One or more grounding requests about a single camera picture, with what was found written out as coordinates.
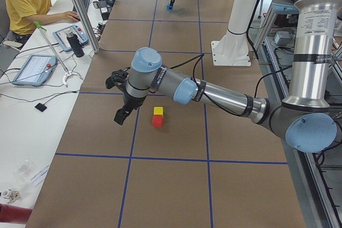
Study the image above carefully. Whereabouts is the near teach pendant tablet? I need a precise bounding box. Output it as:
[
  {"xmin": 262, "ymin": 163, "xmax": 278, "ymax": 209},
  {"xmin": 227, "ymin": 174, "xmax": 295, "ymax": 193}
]
[{"xmin": 12, "ymin": 54, "xmax": 57, "ymax": 86}]

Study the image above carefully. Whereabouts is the yellow block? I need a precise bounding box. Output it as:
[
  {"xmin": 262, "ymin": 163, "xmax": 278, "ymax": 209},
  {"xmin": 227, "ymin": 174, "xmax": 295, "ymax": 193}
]
[{"xmin": 153, "ymin": 106, "xmax": 164, "ymax": 118}]

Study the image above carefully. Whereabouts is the green handled reacher grabber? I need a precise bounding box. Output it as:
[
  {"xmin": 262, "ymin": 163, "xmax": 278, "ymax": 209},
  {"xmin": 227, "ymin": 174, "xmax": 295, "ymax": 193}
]
[{"xmin": 33, "ymin": 21, "xmax": 83, "ymax": 87}]

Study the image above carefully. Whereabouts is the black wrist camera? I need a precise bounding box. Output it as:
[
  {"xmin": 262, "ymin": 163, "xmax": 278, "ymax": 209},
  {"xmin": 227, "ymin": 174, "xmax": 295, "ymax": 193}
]
[{"xmin": 105, "ymin": 67, "xmax": 130, "ymax": 91}]

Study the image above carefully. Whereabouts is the person in yellow shirt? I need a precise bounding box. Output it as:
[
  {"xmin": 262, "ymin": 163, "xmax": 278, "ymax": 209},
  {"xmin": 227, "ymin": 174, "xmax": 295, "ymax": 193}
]
[{"xmin": 5, "ymin": 0, "xmax": 79, "ymax": 36}]

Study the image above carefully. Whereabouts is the silver aluminium post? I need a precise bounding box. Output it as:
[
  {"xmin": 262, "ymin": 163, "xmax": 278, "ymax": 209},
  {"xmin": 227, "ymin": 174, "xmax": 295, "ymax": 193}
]
[{"xmin": 72, "ymin": 0, "xmax": 99, "ymax": 53}]

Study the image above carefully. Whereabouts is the black water bottle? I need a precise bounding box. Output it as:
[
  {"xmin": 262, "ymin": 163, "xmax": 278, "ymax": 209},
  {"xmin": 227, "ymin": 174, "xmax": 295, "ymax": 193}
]
[{"xmin": 65, "ymin": 29, "xmax": 84, "ymax": 58}]

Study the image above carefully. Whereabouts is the red block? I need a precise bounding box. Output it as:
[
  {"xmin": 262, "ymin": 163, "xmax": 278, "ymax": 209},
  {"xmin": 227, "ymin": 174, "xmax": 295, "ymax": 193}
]
[{"xmin": 152, "ymin": 115, "xmax": 164, "ymax": 128}]

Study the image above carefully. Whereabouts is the red cylinder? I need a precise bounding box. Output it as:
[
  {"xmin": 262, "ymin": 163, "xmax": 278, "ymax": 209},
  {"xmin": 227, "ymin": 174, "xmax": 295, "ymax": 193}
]
[{"xmin": 0, "ymin": 204, "xmax": 33, "ymax": 224}]

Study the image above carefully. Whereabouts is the teach pendant tablet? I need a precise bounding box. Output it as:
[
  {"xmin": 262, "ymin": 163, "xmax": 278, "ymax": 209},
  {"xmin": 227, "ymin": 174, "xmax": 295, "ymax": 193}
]
[
  {"xmin": 52, "ymin": 25, "xmax": 89, "ymax": 52},
  {"xmin": 12, "ymin": 54, "xmax": 57, "ymax": 86}
]

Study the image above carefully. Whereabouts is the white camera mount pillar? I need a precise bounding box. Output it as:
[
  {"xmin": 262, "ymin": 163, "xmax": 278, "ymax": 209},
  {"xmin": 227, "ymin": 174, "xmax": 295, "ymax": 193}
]
[{"xmin": 211, "ymin": 0, "xmax": 259, "ymax": 67}]

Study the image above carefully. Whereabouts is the small black square pad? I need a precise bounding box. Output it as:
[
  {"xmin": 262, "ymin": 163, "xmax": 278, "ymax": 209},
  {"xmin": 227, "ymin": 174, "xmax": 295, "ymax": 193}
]
[{"xmin": 35, "ymin": 103, "xmax": 47, "ymax": 112}]

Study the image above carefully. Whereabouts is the far teach pendant tablet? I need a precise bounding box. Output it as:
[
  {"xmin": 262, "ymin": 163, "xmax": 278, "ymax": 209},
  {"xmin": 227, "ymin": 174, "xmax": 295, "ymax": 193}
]
[{"xmin": 52, "ymin": 25, "xmax": 89, "ymax": 52}]

